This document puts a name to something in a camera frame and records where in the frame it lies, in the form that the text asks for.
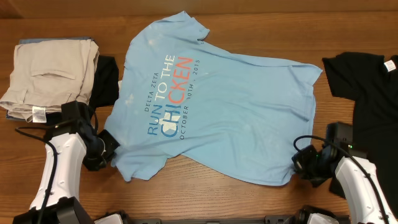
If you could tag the folded blue denim garment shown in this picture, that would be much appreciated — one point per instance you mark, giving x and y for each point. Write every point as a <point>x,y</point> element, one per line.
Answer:
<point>56,39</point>

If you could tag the folded black garment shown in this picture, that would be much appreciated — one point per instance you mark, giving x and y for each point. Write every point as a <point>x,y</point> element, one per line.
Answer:
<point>105,88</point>

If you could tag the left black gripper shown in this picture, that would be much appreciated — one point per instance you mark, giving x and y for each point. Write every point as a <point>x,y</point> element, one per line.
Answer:
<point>112,144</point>

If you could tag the folded beige trousers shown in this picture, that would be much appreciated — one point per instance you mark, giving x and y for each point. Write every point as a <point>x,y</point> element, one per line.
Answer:
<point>51,77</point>

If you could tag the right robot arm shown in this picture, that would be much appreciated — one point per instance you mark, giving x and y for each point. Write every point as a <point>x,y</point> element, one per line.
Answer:
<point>356,175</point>

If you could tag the black t-shirt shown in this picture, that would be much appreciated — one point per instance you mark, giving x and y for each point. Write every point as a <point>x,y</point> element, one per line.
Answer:
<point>371,82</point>

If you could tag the light blue printed t-shirt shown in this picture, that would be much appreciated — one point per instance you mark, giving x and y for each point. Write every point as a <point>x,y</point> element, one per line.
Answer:
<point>236,114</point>

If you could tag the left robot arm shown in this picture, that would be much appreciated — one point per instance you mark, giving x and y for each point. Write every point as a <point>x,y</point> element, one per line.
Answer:
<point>69,146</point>

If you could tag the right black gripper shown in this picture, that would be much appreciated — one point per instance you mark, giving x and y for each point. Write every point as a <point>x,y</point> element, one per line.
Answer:
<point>302,160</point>

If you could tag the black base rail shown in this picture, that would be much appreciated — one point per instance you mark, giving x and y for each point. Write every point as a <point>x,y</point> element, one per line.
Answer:
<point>303,216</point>

